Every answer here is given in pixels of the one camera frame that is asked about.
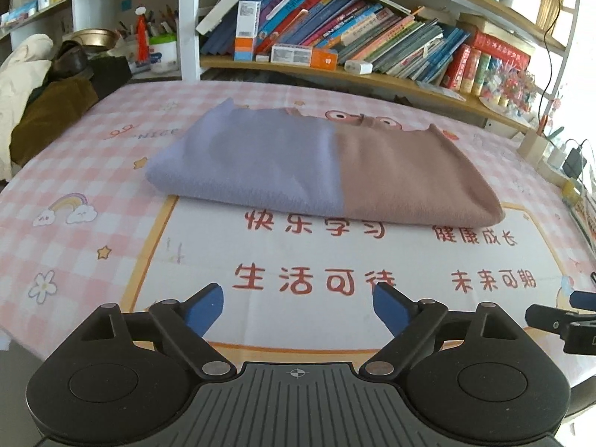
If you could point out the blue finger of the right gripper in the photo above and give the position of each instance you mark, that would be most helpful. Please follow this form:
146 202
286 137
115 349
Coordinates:
553 320
583 300

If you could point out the red white figurine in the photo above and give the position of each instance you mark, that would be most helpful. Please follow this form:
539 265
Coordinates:
141 35

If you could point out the brown and beige clothes pile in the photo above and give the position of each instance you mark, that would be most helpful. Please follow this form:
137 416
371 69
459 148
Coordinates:
45 92

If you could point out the white orange medicine box flat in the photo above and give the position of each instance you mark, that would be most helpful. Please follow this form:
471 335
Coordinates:
300 56

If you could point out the red thick dictionary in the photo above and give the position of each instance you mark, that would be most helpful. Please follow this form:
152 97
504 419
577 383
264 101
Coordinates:
454 75

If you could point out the gold metal bowl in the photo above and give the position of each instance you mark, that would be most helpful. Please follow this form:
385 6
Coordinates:
95 39

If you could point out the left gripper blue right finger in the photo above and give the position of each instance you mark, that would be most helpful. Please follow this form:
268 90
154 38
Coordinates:
414 327

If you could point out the white orange medicine box upright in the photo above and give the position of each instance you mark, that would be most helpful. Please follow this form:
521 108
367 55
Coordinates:
246 32

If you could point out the stack of books at right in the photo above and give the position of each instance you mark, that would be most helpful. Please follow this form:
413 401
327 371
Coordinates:
583 213

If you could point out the small white charger block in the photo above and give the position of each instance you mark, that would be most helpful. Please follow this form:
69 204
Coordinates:
358 67

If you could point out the white power strip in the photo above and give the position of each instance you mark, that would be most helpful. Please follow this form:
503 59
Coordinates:
551 168

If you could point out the white jar green lid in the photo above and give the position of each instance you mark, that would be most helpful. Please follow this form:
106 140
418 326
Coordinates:
163 53

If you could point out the purple and pink knit sweater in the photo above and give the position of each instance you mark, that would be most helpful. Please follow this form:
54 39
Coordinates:
359 168

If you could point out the small yellow glass jar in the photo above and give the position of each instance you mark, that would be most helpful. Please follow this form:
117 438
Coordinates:
570 193

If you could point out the black power adapter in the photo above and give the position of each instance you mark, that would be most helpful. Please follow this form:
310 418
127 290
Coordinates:
574 163

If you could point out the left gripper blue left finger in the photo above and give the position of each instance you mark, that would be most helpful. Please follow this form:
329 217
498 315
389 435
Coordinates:
181 328

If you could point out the pink checkered cartoon table mat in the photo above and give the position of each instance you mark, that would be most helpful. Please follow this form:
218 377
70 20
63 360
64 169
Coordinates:
81 226

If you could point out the wooden white bookshelf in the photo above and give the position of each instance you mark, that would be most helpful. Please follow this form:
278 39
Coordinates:
408 42

